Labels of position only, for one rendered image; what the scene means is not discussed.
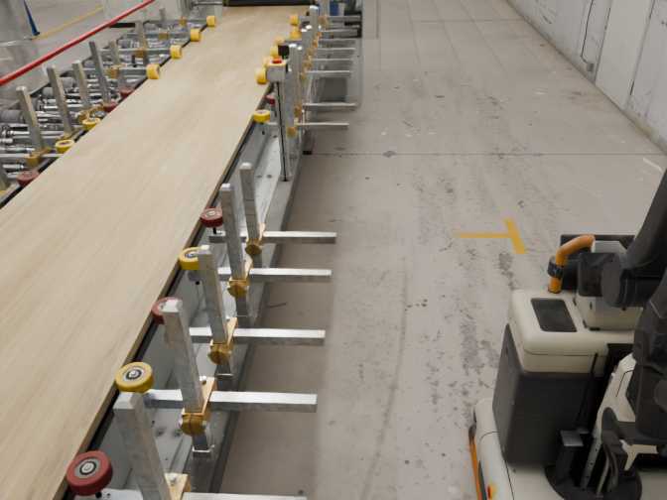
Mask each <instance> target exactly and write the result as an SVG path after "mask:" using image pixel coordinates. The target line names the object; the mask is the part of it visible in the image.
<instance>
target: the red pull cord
mask: <svg viewBox="0 0 667 500"><path fill-rule="evenodd" d="M154 1H156V0H147V1H145V2H143V3H141V4H139V5H137V6H135V7H134V8H132V9H130V10H128V11H126V12H124V13H122V14H121V15H119V16H117V17H115V18H113V19H111V20H109V21H107V22H106V23H104V24H102V25H100V26H98V27H96V28H94V29H93V30H91V31H89V32H87V33H85V34H83V35H81V36H79V37H78V38H76V39H74V40H72V41H70V42H68V43H66V44H64V45H63V46H61V47H59V48H57V49H55V50H53V51H51V52H50V53H48V54H46V55H44V56H42V57H40V58H38V59H36V60H35V61H33V62H30V63H28V64H26V65H24V66H22V67H21V68H19V69H17V70H15V71H13V72H11V73H9V74H8V75H6V76H4V77H2V78H0V87H1V86H2V85H4V84H6V83H8V82H9V81H11V80H13V79H15V78H17V77H18V76H20V75H22V74H24V73H26V72H27V71H29V70H31V69H33V68H35V67H36V66H38V65H40V64H42V63H44V62H46V61H48V60H50V59H52V58H53V57H55V56H57V55H59V54H61V53H62V52H64V51H66V50H68V49H70V48H71V47H73V46H75V45H77V44H79V43H80V42H82V41H84V40H86V39H88V38H89V37H91V36H93V35H95V34H97V33H98V32H100V31H102V30H104V29H105V28H107V27H109V26H111V25H113V24H114V23H116V22H118V21H120V20H122V19H123V18H125V17H127V16H129V15H131V14H132V13H134V12H136V11H138V10H140V9H141V8H143V7H145V6H147V5H149V4H150V3H152V2H154Z"/></svg>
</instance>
